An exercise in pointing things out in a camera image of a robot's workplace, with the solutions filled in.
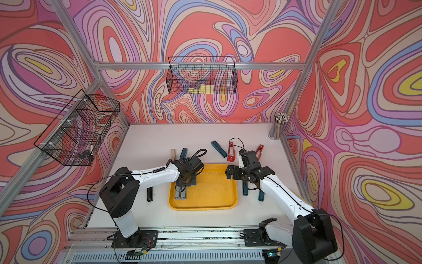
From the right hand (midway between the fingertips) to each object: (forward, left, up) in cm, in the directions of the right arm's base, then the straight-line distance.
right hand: (234, 176), depth 84 cm
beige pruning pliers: (+20, +36, -6) cm, 42 cm away
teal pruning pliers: (+20, +29, -6) cm, 36 cm away
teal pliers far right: (-8, -13, -7) cm, 17 cm away
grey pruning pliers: (-7, +30, -5) cm, 31 cm away
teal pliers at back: (+23, +7, -6) cm, 25 cm away
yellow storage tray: (-4, +12, -9) cm, 15 cm away
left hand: (0, +22, -7) cm, 23 cm away
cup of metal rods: (+32, -30, -1) cm, 44 cm away
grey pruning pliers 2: (-7, +27, -5) cm, 29 cm away
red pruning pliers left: (+17, 0, -8) cm, 19 cm away
